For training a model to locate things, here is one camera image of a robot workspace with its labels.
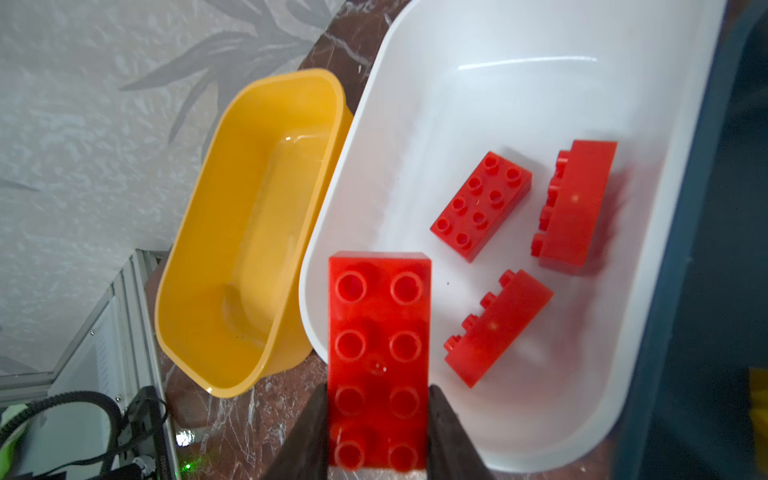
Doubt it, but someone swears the teal plastic bin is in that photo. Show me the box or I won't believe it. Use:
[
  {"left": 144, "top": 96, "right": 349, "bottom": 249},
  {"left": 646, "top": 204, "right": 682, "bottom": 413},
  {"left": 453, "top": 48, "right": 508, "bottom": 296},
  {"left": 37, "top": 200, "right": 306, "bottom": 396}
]
[{"left": 612, "top": 1, "right": 767, "bottom": 479}]

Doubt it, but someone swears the aluminium front rail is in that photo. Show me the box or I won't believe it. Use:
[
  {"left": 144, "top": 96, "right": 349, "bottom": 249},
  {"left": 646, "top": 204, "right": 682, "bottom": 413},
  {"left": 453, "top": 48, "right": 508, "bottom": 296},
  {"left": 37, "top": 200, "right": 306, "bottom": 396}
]
[{"left": 1, "top": 250, "right": 163, "bottom": 477}]

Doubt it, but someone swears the white plastic bin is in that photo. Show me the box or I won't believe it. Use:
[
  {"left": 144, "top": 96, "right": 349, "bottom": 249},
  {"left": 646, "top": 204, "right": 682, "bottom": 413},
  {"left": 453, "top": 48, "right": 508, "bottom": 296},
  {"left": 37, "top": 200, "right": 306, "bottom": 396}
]
[{"left": 299, "top": 1, "right": 727, "bottom": 473}]

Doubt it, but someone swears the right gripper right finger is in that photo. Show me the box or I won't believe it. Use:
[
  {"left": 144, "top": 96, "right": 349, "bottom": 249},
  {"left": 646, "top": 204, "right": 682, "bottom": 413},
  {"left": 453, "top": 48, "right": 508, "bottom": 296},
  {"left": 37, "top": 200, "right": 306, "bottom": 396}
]
[{"left": 427, "top": 385, "right": 494, "bottom": 480}]

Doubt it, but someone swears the small yellow lego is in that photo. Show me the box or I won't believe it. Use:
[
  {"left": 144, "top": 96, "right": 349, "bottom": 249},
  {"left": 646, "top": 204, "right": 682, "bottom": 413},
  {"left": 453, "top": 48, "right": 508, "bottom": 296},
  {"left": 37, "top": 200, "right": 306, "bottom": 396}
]
[{"left": 749, "top": 368, "right": 768, "bottom": 474}]

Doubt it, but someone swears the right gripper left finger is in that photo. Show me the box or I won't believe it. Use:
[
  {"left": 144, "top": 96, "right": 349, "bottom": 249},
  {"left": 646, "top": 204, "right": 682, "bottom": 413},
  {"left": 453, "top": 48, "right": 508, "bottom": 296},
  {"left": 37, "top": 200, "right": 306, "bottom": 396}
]
[{"left": 262, "top": 383, "right": 329, "bottom": 480}]

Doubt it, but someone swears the red lego brick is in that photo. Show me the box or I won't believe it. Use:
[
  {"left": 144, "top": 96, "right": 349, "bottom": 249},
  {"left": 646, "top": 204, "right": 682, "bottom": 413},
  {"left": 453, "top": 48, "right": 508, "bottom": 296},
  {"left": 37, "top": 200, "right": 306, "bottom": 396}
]
[
  {"left": 430, "top": 152, "right": 533, "bottom": 262},
  {"left": 531, "top": 140, "right": 618, "bottom": 271},
  {"left": 328, "top": 252, "right": 432, "bottom": 472},
  {"left": 444, "top": 270, "right": 554, "bottom": 388}
]

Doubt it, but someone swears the yellow plastic bin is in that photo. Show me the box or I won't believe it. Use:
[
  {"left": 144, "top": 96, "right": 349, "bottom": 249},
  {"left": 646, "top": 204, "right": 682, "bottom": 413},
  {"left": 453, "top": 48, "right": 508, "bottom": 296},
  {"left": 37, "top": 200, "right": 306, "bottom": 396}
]
[{"left": 154, "top": 69, "right": 353, "bottom": 398}]

